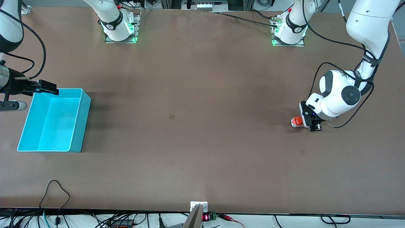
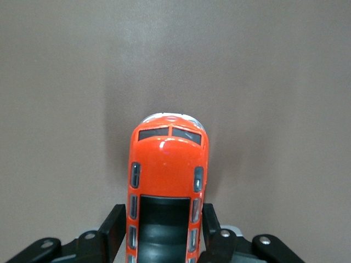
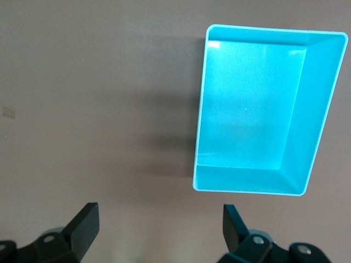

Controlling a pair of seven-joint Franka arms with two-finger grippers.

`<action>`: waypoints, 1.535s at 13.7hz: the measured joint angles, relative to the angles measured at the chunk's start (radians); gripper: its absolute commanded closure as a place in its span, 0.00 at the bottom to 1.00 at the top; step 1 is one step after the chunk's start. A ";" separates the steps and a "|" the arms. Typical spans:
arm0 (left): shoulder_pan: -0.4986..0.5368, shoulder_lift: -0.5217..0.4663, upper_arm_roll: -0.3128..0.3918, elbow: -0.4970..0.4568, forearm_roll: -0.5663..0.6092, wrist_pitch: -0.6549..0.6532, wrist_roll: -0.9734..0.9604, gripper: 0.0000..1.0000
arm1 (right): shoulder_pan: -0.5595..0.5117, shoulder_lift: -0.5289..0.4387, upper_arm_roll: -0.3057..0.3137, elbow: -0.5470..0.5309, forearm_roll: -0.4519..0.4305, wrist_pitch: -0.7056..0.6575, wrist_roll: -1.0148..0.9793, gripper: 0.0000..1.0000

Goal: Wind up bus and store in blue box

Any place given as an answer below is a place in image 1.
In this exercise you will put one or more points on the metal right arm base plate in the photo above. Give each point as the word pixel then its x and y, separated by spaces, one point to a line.
pixel 110 41

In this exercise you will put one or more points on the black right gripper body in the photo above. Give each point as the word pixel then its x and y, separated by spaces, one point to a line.
pixel 15 86

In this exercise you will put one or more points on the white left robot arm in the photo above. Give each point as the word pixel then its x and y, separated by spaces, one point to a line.
pixel 367 22

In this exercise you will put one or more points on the red LED display module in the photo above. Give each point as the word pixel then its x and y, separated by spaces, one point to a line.
pixel 206 217

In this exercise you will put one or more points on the blue plastic box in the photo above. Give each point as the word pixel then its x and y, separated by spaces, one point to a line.
pixel 57 126

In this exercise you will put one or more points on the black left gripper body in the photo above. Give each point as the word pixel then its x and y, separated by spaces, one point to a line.
pixel 316 123

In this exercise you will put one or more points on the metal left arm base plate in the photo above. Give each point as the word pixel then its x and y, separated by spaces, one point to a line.
pixel 299 44

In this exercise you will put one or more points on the small metal corner bracket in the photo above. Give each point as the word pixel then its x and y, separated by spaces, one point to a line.
pixel 27 9

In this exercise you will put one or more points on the grey mounting bar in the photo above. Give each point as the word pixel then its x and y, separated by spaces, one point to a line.
pixel 194 218

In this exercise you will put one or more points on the orange toy bus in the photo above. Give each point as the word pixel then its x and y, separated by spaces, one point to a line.
pixel 296 121

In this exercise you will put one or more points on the white lit device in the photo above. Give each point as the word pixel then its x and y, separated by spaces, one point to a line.
pixel 208 5

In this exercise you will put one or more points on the white metal bracket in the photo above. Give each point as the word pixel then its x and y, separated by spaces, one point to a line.
pixel 204 207

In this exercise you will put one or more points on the power strip with orange lights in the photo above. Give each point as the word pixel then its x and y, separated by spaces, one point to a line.
pixel 121 224

